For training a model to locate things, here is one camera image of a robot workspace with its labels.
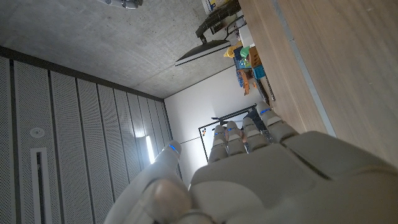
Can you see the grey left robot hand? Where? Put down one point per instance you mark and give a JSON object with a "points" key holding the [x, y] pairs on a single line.
{"points": [[280, 180]]}

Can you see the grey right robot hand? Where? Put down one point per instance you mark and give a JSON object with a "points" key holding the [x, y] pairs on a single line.
{"points": [[124, 3]]}

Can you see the blue box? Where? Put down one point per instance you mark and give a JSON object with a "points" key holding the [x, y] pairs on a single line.
{"points": [[238, 60]]}

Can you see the white printed canister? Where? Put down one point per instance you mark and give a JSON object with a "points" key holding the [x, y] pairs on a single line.
{"points": [[210, 4]]}

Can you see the black computer monitor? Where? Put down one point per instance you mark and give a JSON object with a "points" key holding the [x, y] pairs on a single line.
{"points": [[203, 52]]}

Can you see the blue cube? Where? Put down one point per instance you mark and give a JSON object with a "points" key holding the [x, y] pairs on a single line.
{"points": [[258, 72]]}

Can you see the yellow toy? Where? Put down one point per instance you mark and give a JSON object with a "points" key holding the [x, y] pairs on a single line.
{"points": [[230, 52]]}

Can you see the orange block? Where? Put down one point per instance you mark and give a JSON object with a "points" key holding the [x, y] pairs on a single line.
{"points": [[255, 57]]}

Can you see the green toy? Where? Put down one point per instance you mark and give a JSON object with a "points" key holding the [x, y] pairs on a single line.
{"points": [[244, 52]]}

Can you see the ceiling strip light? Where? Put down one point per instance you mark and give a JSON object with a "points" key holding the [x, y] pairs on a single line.
{"points": [[150, 151]]}

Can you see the round ceiling detector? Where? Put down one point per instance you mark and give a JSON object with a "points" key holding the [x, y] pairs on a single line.
{"points": [[37, 132]]}

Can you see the ceiling slot vent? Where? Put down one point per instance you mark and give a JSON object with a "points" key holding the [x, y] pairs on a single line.
{"points": [[40, 186]]}

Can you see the whiteboard with black frame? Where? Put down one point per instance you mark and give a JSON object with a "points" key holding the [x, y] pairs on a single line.
{"points": [[206, 146]]}

